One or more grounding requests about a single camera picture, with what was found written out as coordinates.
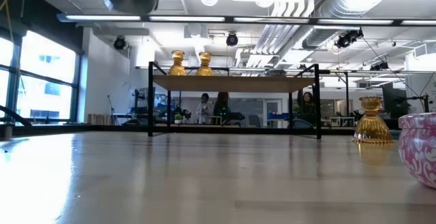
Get amber ribbed glass candle holder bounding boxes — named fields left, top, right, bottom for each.
left=168, top=50, right=187, bottom=76
left=352, top=96, right=394, bottom=145
left=195, top=51, right=215, bottom=77

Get dark patterned candle tin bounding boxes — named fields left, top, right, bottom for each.
left=264, top=68, right=287, bottom=78

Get pink patterned candle tin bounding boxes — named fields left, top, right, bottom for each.
left=398, top=112, right=436, bottom=189

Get person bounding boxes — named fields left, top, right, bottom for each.
left=296, top=91, right=316, bottom=126
left=196, top=93, right=214, bottom=125
left=213, top=91, right=230, bottom=125

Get blue table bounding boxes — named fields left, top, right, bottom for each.
left=266, top=112, right=290, bottom=121

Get black overhead LED light bar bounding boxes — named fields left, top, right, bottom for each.
left=57, top=12, right=436, bottom=27

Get rounded chair back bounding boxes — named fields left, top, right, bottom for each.
left=289, top=118, right=314, bottom=129

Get wooden slatted crate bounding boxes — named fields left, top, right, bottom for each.
left=87, top=114, right=113, bottom=125

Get large dark-framed window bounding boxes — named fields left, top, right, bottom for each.
left=0, top=29, right=82, bottom=125

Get dark computer monitor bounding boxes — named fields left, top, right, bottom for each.
left=381, top=82, right=409, bottom=115

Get wooden shelf black metal frame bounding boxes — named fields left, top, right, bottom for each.
left=147, top=61, right=323, bottom=140

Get black rig frame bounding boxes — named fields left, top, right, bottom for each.
left=0, top=124, right=403, bottom=137

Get silver ventilation duct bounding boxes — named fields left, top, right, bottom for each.
left=301, top=0, right=398, bottom=50

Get black diagonal frame brace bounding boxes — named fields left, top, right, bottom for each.
left=0, top=104, right=32, bottom=127

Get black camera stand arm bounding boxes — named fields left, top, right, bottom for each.
left=394, top=93, right=431, bottom=114

